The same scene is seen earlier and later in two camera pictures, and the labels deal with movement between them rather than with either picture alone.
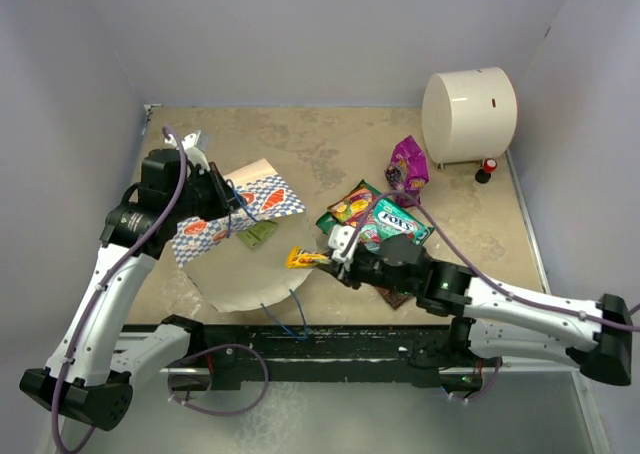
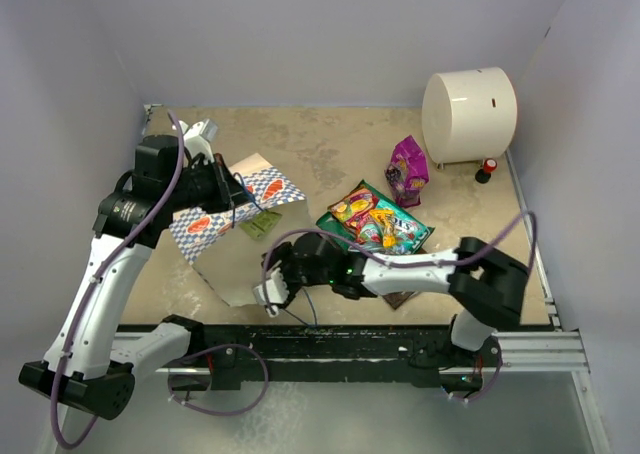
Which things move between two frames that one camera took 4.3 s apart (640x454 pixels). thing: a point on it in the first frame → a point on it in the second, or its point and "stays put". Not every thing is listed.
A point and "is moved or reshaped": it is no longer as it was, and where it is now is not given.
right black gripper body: x=367 y=267 → x=293 y=269
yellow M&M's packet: x=299 y=258 is moved or reshaped
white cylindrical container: x=469 y=115 stays put
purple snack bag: x=408 y=170 stays put
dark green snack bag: x=327 y=222 stays put
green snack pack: x=257 y=233 is moved or reshaped
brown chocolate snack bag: x=393 y=297 stays put
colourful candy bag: x=351 y=209 stays put
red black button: x=483 y=175 stays put
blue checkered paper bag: x=265 y=197 is moved or reshaped
